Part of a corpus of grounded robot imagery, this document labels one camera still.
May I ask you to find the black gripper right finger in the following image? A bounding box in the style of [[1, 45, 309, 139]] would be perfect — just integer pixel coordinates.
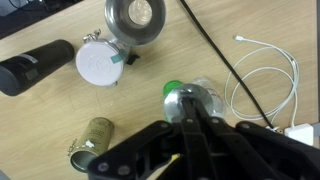
[[195, 103, 277, 180]]

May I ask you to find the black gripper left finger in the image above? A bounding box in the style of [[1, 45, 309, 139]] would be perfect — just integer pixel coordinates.
[[181, 106, 214, 180]]

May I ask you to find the small silver lid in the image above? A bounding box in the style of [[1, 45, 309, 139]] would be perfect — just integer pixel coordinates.
[[164, 83, 213, 123]]

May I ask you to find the clear plastic water bottle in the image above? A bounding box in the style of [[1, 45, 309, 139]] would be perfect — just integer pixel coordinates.
[[192, 77, 225, 118]]

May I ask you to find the black thermos bottle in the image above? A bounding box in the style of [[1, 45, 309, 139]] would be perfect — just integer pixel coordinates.
[[0, 39, 75, 96]]

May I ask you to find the white power adapter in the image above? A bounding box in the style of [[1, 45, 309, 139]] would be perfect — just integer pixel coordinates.
[[284, 123, 314, 146]]

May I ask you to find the gold metal canister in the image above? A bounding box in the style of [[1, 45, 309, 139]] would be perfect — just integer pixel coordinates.
[[67, 117, 114, 173]]

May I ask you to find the glass carafe with steel filter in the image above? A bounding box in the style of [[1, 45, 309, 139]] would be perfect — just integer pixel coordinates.
[[104, 0, 166, 46]]

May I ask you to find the white charging cable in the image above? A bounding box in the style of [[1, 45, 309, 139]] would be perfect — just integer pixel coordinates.
[[223, 35, 300, 128]]

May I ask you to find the thick black cable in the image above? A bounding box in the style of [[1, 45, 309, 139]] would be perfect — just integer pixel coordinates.
[[179, 0, 275, 130]]

